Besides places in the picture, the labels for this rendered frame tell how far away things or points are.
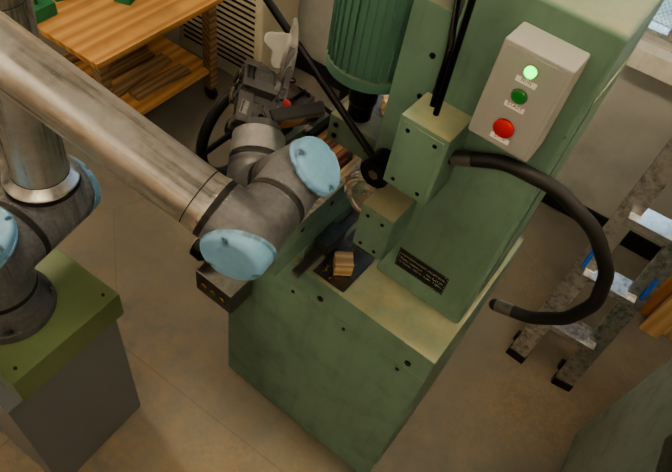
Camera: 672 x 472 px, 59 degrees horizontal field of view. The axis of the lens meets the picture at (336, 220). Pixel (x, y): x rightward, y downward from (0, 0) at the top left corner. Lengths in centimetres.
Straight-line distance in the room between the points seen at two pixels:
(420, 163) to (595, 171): 179
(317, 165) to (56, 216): 69
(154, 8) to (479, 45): 182
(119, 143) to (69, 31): 169
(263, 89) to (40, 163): 48
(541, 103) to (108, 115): 56
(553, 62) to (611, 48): 8
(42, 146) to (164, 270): 113
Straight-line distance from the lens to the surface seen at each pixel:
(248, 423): 201
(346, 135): 127
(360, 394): 157
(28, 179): 132
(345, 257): 131
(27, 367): 145
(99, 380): 172
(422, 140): 94
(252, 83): 103
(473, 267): 118
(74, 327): 147
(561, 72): 82
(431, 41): 101
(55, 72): 84
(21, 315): 144
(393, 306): 131
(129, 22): 249
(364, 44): 107
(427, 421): 211
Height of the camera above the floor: 189
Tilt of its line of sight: 50 degrees down
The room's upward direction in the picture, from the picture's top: 13 degrees clockwise
